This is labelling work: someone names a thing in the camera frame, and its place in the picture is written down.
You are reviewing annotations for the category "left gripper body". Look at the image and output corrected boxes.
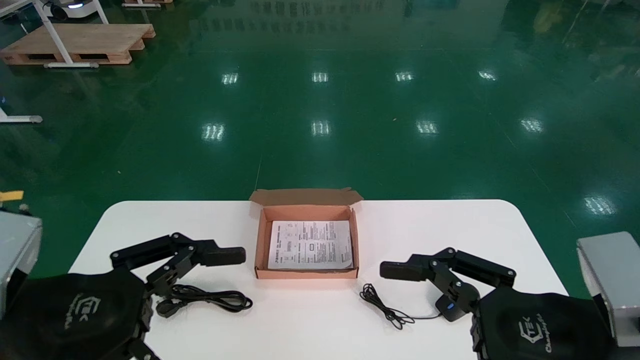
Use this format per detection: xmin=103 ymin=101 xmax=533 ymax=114
xmin=136 ymin=295 xmax=154 ymax=347

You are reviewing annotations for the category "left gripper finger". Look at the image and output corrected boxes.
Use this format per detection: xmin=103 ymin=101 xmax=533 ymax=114
xmin=131 ymin=339 xmax=161 ymax=360
xmin=110 ymin=232 xmax=247 ymax=297

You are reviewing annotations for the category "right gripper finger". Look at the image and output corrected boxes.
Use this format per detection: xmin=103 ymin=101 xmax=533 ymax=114
xmin=379 ymin=247 xmax=517 ymax=313

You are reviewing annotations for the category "thick black power cable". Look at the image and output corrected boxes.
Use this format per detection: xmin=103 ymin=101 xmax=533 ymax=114
xmin=155 ymin=284 xmax=254 ymax=318

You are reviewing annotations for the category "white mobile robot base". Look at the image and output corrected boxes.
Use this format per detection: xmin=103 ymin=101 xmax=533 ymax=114
xmin=44 ymin=0 xmax=103 ymax=19

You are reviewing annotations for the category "open brown cardboard box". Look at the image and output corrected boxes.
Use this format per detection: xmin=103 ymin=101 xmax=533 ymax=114
xmin=248 ymin=187 xmax=365 ymax=280

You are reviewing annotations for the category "white printed instruction sheet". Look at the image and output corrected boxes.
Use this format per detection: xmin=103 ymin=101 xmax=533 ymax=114
xmin=267 ymin=220 xmax=355 ymax=271

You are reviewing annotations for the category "white desk foot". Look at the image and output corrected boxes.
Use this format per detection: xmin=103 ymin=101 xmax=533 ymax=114
xmin=0 ymin=107 xmax=43 ymax=124

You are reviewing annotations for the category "white desk frame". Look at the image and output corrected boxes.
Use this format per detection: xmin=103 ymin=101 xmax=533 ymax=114
xmin=0 ymin=0 xmax=110 ymax=69

